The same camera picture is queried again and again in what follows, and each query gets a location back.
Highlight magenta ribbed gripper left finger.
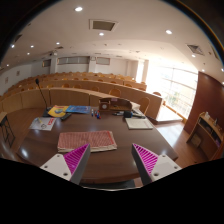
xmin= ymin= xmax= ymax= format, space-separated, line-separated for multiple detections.
xmin=41 ymin=144 xmax=90 ymax=184

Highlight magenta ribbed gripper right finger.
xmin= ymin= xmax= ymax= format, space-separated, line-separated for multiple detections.
xmin=131 ymin=143 xmax=181 ymax=185

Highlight folded red checkered towel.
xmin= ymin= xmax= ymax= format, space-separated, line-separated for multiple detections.
xmin=57 ymin=130 xmax=117 ymax=152

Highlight white open notebook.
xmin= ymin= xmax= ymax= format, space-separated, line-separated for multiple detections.
xmin=125 ymin=118 xmax=153 ymax=130

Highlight black remote control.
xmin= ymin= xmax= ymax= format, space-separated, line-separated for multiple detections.
xmin=60 ymin=113 xmax=71 ymax=121

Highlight white and red paper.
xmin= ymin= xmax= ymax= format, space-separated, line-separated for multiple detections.
xmin=30 ymin=117 xmax=56 ymax=131

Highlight yellow bag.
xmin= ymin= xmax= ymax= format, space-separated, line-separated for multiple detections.
xmin=48 ymin=105 xmax=67 ymax=118

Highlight blue booklet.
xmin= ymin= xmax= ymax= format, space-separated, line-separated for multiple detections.
xmin=66 ymin=105 xmax=91 ymax=114

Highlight blue and red markers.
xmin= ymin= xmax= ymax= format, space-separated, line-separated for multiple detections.
xmin=91 ymin=109 xmax=101 ymax=119

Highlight black small device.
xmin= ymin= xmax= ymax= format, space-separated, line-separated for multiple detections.
xmin=123 ymin=111 xmax=132 ymax=118

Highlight black gooseneck microphone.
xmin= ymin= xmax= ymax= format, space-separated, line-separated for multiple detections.
xmin=35 ymin=78 xmax=50 ymax=117

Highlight wooden shelf cabinet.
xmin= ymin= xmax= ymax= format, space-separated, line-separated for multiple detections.
xmin=187 ymin=112 xmax=224 ymax=160

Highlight wooden chair behind table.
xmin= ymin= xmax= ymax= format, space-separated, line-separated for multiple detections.
xmin=138 ymin=97 xmax=150 ymax=114

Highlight black metal stool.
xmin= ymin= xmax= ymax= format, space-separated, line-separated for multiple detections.
xmin=0 ymin=112 xmax=15 ymax=146

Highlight wooden desk organizer box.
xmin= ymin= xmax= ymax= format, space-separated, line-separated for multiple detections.
xmin=99 ymin=97 xmax=132 ymax=111

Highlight long curved wooden desk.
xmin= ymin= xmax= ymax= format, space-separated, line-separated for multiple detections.
xmin=0 ymin=88 xmax=110 ymax=113

